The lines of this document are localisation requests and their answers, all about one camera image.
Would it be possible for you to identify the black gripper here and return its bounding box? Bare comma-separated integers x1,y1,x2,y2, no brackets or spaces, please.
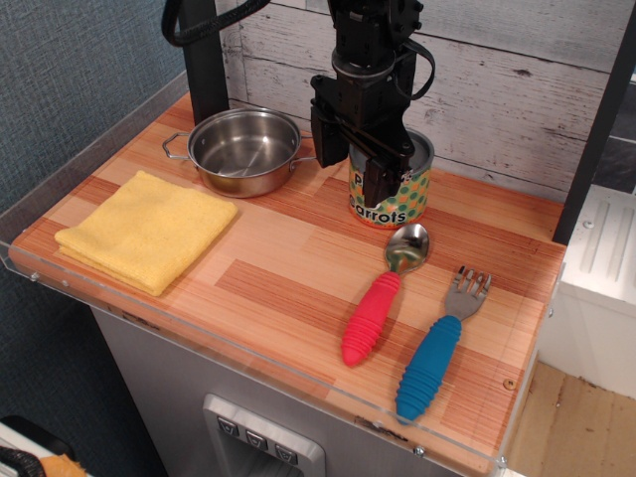
310,75,414,208

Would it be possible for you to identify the peas and carrots can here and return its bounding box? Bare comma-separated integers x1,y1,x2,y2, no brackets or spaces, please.
349,129,434,230

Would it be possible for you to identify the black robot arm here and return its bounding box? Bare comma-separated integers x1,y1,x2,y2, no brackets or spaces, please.
311,1,434,208

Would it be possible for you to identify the stainless steel pot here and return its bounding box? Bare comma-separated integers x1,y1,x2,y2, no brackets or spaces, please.
162,107,316,199

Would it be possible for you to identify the folded yellow cloth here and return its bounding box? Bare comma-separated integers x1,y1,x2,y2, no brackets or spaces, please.
55,171,238,297

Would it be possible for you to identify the white toy cabinet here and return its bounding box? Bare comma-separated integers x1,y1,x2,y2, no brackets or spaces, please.
538,185,635,398

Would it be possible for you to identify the grey dispenser button panel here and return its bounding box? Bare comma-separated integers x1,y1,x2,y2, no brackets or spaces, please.
203,394,327,477

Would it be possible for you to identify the clear acrylic edge guard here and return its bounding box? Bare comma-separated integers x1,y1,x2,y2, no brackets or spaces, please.
1,77,564,476

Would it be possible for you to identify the orange object bottom left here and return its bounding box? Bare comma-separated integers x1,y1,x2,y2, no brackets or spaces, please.
40,454,86,477

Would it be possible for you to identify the red handled spoon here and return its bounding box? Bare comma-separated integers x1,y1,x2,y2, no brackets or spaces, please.
341,224,430,367

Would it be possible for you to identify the black left frame post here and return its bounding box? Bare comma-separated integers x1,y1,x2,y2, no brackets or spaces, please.
179,0,230,124

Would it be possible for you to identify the black frame post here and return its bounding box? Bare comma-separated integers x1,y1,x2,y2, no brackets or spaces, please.
553,8,635,245
179,0,230,124

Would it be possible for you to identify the black braided cable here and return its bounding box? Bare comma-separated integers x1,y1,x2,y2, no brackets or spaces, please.
161,0,272,49

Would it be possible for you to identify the blue handled fork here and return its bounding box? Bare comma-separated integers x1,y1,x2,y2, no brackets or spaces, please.
396,266,492,424

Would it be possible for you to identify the black right frame post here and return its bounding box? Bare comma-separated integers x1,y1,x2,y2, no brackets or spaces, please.
553,8,635,245

